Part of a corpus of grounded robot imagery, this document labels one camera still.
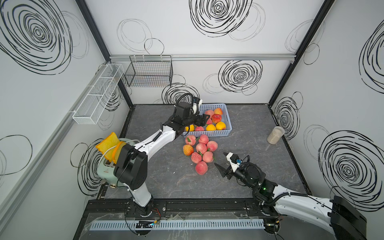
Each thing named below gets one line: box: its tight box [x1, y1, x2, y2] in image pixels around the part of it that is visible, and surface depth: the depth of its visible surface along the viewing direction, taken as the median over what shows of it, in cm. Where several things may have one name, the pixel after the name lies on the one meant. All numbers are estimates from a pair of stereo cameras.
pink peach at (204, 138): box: [198, 134, 209, 145], surface depth 96 cm
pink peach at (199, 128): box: [195, 126, 205, 132], surface depth 101 cm
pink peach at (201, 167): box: [195, 160, 208, 175], surface depth 84 cm
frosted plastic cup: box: [267, 126, 285, 145], surface depth 95 cm
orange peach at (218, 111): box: [214, 107, 223, 115], surface depth 111 cm
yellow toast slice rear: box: [95, 132, 121, 162], surface depth 75 cm
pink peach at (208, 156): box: [202, 151, 214, 163], surface depth 88 cm
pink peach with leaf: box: [185, 134, 197, 146], surface depth 96 cm
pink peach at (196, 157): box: [190, 152, 202, 164], surface depth 89 cm
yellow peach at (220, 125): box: [215, 121, 227, 131], surface depth 104 cm
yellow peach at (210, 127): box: [206, 124, 217, 131], surface depth 101 cm
